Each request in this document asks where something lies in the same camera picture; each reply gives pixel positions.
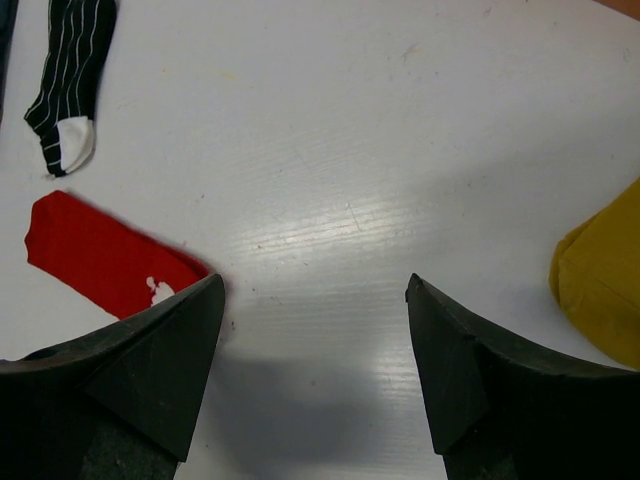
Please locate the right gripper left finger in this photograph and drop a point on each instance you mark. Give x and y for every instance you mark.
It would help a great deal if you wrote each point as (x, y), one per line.
(121, 402)

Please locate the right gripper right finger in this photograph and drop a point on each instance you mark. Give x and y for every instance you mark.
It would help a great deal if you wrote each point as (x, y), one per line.
(500, 406)

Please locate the red sock with santa pattern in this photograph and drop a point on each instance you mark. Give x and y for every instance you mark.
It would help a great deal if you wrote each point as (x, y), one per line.
(120, 269)

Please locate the yellow sock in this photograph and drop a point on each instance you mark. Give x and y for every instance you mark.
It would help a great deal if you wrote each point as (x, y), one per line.
(594, 278)

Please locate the black white striped sock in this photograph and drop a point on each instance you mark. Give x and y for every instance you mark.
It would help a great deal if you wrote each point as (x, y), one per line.
(63, 113)

